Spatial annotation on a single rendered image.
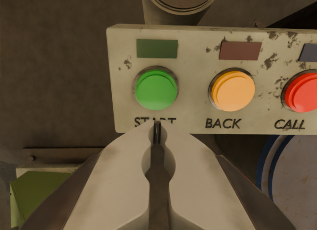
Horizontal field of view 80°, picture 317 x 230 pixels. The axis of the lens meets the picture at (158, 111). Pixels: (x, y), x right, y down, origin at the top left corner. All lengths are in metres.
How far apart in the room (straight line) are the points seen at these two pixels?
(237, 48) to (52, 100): 0.79
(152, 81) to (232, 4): 0.76
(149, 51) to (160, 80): 0.03
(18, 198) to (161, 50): 0.61
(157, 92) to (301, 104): 0.14
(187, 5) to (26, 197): 0.63
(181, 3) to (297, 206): 0.46
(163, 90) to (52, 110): 0.75
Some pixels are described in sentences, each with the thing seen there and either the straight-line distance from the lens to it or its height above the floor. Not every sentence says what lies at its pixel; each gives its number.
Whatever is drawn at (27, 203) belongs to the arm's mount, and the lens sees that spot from 0.67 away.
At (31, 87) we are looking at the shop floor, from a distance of 0.93.
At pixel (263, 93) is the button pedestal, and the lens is 0.22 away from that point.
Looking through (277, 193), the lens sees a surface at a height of 0.43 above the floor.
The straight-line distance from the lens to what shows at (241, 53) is 0.20.
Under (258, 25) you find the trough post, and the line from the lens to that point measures 0.91.
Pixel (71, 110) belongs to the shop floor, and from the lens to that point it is 0.86.
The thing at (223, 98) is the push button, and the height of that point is 0.61.
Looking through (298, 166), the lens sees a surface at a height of 0.43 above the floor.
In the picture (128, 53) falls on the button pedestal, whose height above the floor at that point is 0.61.
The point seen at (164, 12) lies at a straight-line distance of 0.30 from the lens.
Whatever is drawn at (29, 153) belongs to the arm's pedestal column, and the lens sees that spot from 0.96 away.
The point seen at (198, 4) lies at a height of 0.52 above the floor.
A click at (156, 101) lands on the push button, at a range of 0.18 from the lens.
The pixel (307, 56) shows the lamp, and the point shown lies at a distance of 0.23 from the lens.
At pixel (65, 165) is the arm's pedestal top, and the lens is 0.82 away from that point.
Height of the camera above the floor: 0.79
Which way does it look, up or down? 82 degrees down
